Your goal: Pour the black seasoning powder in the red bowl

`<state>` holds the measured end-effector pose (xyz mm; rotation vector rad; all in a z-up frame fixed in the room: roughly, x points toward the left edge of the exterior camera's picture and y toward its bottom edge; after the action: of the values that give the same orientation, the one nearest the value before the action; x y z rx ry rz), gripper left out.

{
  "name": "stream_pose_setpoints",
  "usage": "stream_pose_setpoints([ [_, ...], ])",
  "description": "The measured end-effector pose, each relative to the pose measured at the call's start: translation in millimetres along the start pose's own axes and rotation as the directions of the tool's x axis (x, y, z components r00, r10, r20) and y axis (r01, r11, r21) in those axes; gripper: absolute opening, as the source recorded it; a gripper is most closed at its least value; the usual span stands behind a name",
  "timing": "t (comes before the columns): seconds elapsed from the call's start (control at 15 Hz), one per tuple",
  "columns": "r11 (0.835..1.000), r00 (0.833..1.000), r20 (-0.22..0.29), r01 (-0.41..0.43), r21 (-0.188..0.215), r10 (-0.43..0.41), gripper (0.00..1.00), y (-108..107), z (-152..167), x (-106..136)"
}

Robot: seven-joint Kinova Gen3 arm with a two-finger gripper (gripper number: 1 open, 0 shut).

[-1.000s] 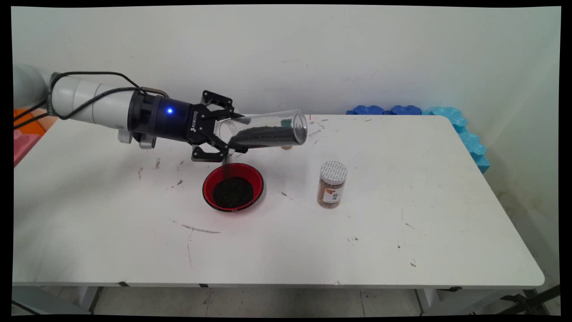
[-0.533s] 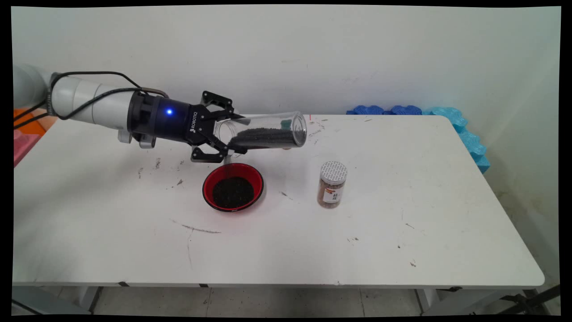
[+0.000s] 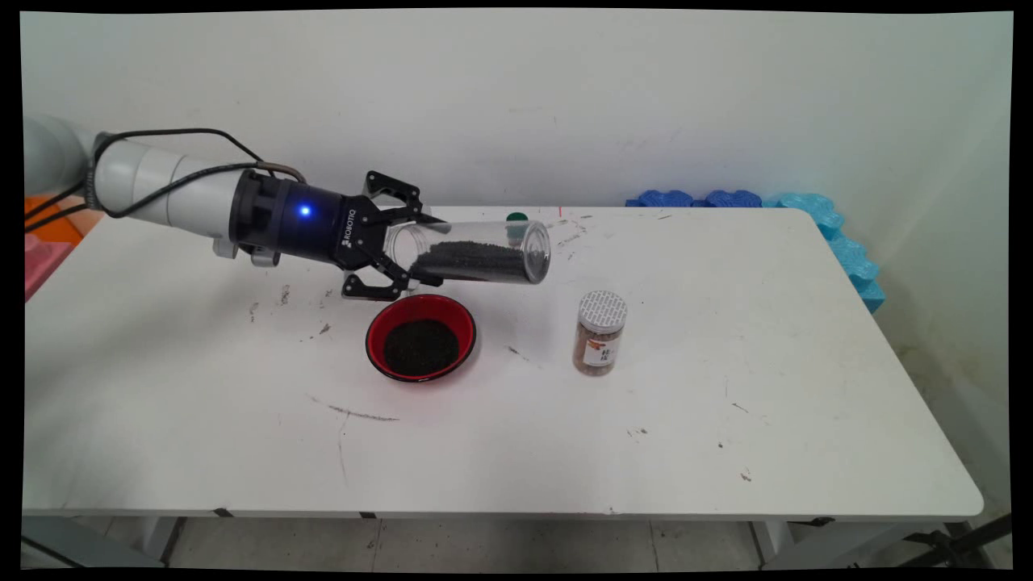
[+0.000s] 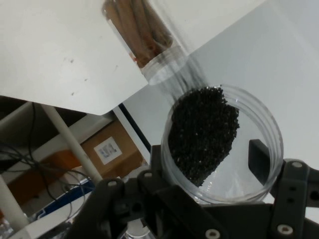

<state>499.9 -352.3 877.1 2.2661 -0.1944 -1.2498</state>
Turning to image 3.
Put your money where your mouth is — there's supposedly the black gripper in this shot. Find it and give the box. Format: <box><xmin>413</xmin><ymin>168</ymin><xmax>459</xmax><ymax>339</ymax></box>
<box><xmin>229</xmin><ymin>169</ymin><xmax>450</xmax><ymax>303</ymax></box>

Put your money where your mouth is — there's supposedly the black seeds pile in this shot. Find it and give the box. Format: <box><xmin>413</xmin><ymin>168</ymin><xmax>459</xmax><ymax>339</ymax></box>
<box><xmin>410</xmin><ymin>240</ymin><xmax>534</xmax><ymax>284</ymax></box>
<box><xmin>383</xmin><ymin>319</ymin><xmax>459</xmax><ymax>377</ymax></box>

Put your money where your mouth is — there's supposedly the tall clear plastic jar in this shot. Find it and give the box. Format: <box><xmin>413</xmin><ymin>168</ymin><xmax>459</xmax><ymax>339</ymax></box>
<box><xmin>386</xmin><ymin>219</ymin><xmax>554</xmax><ymax>288</ymax></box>

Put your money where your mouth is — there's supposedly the red bowl black rim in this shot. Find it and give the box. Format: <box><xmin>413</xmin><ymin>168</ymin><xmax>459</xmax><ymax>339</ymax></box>
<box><xmin>365</xmin><ymin>294</ymin><xmax>478</xmax><ymax>383</ymax></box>

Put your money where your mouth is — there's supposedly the cinnamon stick jar white lid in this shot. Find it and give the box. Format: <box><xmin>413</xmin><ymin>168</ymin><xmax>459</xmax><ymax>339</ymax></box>
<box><xmin>572</xmin><ymin>290</ymin><xmax>629</xmax><ymax>377</ymax></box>

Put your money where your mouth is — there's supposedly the orange box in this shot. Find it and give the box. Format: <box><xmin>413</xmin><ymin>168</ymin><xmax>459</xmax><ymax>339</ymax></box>
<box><xmin>24</xmin><ymin>194</ymin><xmax>105</xmax><ymax>248</ymax></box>

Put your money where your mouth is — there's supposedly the pink box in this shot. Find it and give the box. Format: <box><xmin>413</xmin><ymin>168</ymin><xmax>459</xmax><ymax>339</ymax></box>
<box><xmin>24</xmin><ymin>234</ymin><xmax>82</xmax><ymax>302</ymax></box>

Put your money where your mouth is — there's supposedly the light blue foam block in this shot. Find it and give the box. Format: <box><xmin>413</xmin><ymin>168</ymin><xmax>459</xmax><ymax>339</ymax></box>
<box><xmin>775</xmin><ymin>192</ymin><xmax>886</xmax><ymax>314</ymax></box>

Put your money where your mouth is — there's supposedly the black metal stand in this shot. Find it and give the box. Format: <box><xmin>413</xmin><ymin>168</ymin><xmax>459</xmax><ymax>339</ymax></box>
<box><xmin>896</xmin><ymin>512</ymin><xmax>1014</xmax><ymax>570</ymax></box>

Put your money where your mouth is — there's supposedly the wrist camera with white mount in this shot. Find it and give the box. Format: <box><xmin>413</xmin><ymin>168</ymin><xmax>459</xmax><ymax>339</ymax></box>
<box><xmin>212</xmin><ymin>236</ymin><xmax>282</xmax><ymax>270</ymax></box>

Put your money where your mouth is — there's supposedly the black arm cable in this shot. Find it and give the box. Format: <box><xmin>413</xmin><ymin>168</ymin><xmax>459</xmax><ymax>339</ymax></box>
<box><xmin>89</xmin><ymin>127</ymin><xmax>269</xmax><ymax>175</ymax></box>
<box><xmin>24</xmin><ymin>161</ymin><xmax>308</xmax><ymax>236</ymax></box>

